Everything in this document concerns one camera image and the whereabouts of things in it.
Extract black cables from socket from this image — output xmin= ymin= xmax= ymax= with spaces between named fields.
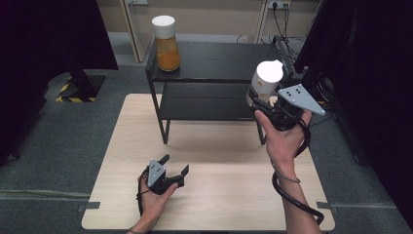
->
xmin=236 ymin=2 xmax=305 ymax=64

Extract clear jar with white lid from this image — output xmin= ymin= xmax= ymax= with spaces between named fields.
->
xmin=245 ymin=59 xmax=284 ymax=107

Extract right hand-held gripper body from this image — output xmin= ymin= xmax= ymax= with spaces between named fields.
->
xmin=252 ymin=83 xmax=326 ymax=133

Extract hand-held gripper cable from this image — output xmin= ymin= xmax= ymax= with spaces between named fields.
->
xmin=271 ymin=118 xmax=325 ymax=226
xmin=135 ymin=166 xmax=154 ymax=218

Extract person's right hand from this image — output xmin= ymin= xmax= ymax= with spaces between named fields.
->
xmin=254 ymin=109 xmax=314 ymax=178

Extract black cables on floor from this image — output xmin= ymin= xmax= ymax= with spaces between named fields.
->
xmin=308 ymin=110 xmax=336 ymax=149

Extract left hand-held gripper cable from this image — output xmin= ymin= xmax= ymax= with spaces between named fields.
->
xmin=135 ymin=166 xmax=154 ymax=218

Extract right hand-held gripper cable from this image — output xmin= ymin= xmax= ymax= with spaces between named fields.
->
xmin=271 ymin=118 xmax=325 ymax=226

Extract black two-tier metal rack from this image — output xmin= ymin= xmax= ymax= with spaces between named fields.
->
xmin=144 ymin=31 xmax=295 ymax=145

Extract black curtain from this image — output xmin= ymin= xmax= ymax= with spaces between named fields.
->
xmin=0 ymin=0 xmax=119 ymax=165
xmin=293 ymin=0 xmax=413 ymax=228

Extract grey tape strip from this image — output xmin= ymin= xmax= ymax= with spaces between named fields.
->
xmin=77 ymin=201 xmax=101 ymax=213
xmin=316 ymin=201 xmax=341 ymax=215

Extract person's left hand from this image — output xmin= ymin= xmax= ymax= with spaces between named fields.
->
xmin=137 ymin=171 xmax=180 ymax=228

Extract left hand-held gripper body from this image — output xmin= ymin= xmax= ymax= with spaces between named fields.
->
xmin=141 ymin=158 xmax=186 ymax=196

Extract jar of orange powder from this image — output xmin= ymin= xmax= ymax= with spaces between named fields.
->
xmin=151 ymin=15 xmax=182 ymax=73

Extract white wall socket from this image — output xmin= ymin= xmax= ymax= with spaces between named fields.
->
xmin=267 ymin=0 xmax=292 ymax=10

